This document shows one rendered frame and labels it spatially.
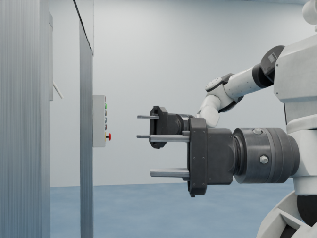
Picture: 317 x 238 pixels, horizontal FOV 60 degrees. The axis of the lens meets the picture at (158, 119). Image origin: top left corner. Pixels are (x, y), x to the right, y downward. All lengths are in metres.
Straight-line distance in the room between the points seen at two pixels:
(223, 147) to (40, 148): 0.27
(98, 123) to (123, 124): 2.86
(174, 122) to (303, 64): 0.37
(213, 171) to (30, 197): 0.27
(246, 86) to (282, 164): 0.65
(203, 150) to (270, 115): 4.47
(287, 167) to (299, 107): 0.34
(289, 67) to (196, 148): 0.45
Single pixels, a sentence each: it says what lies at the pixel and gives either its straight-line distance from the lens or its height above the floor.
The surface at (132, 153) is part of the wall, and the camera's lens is 4.28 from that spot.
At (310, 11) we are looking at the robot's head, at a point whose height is 1.35.
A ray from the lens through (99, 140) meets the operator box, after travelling 1.39.
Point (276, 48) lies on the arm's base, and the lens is 1.00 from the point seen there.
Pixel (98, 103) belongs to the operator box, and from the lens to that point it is 1.38.
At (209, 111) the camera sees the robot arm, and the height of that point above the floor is 1.09.
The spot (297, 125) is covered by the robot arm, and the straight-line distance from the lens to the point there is 0.49.
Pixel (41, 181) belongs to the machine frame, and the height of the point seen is 0.99.
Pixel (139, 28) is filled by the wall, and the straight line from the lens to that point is 4.44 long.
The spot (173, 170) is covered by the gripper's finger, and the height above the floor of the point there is 1.00.
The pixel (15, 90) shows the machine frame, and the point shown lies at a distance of 0.43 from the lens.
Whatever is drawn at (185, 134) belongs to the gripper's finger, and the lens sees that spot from 0.43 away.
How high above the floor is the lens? 1.08
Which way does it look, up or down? 1 degrees down
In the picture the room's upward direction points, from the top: straight up
